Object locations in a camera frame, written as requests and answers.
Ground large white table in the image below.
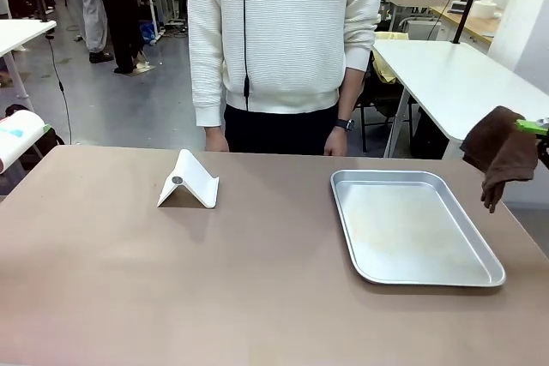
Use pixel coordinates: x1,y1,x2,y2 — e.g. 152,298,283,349
371,39,549,159

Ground brown terry cloth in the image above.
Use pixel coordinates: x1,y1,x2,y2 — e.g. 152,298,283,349
459,105,540,215

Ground white container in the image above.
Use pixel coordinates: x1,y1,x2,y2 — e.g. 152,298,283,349
471,0,501,21

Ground silver metal tray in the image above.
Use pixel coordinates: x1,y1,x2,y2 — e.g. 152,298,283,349
329,169,507,288

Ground bystander in blue shirt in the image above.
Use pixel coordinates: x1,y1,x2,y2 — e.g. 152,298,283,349
57,0,115,65

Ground bystander in black trousers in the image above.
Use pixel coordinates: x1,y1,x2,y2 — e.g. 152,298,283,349
87,0,150,75

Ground yellow cloth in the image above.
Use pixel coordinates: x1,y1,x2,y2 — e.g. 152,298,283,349
371,31,413,85

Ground person left forearm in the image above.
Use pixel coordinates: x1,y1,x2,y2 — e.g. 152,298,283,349
336,46,372,123

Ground small white table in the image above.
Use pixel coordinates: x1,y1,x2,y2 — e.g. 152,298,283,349
0,18,57,112

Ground black floor cable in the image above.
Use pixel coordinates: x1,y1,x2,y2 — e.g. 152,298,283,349
45,35,75,145

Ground black chair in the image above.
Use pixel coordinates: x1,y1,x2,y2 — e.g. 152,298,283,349
354,69,419,153

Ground blue bag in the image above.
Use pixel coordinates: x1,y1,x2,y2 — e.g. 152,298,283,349
138,22,159,46

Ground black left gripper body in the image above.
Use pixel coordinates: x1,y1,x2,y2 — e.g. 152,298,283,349
19,128,66,171

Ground black microphone cable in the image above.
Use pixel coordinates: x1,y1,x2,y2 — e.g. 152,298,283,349
242,0,252,111

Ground person right forearm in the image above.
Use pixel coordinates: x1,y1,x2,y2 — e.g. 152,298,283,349
190,39,227,128

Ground person right hand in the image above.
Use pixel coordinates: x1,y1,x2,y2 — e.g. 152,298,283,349
204,124,231,153

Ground wooden desk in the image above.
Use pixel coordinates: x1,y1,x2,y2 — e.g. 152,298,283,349
428,4,501,45

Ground white folding phone stand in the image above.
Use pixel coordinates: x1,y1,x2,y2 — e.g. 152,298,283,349
156,148,220,210

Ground black trousers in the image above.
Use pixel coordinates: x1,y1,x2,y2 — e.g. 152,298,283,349
222,102,341,156

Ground person left hand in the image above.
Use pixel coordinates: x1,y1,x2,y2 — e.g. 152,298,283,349
323,128,348,157

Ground person torso white sweater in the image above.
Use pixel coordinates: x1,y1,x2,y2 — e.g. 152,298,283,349
187,0,384,129

